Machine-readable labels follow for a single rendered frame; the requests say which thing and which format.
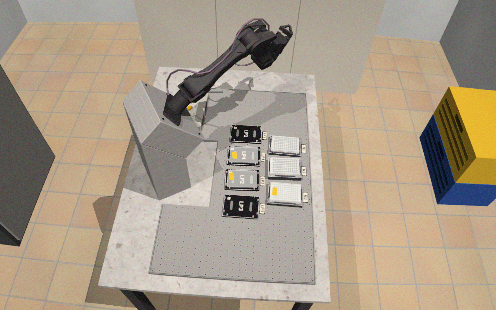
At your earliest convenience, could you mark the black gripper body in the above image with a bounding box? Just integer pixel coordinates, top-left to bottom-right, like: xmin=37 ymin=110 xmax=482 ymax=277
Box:
xmin=276 ymin=29 xmax=293 ymax=48

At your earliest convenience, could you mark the grey control panel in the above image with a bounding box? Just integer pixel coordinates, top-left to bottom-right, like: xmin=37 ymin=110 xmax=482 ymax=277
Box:
xmin=187 ymin=91 xmax=223 ymax=132

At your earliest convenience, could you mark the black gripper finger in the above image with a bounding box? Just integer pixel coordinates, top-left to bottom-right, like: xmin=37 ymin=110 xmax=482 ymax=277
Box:
xmin=279 ymin=25 xmax=294 ymax=34

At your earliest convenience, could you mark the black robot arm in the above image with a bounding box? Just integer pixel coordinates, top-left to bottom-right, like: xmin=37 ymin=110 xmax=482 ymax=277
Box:
xmin=163 ymin=20 xmax=288 ymax=126

